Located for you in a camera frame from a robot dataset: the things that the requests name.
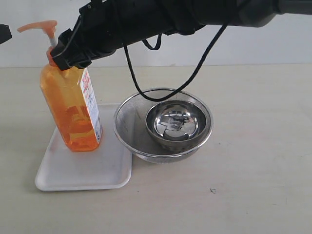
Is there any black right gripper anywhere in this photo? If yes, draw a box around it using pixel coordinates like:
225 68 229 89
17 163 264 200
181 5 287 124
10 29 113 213
51 0 171 71

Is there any orange pump soap bottle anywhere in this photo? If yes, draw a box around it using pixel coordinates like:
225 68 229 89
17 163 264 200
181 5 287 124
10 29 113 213
17 20 103 152

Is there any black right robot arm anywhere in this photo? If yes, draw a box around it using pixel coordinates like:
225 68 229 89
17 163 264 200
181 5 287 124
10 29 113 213
51 0 312 71

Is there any small stainless steel bowl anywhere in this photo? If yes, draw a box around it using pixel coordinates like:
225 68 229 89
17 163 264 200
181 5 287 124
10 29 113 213
145 99 211 151

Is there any steel mesh colander basin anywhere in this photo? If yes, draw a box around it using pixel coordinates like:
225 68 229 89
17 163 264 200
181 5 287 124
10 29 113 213
114 91 214 164

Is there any white rectangular plastic tray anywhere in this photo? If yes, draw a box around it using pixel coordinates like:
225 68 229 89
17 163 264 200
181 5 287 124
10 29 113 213
35 103 133 192

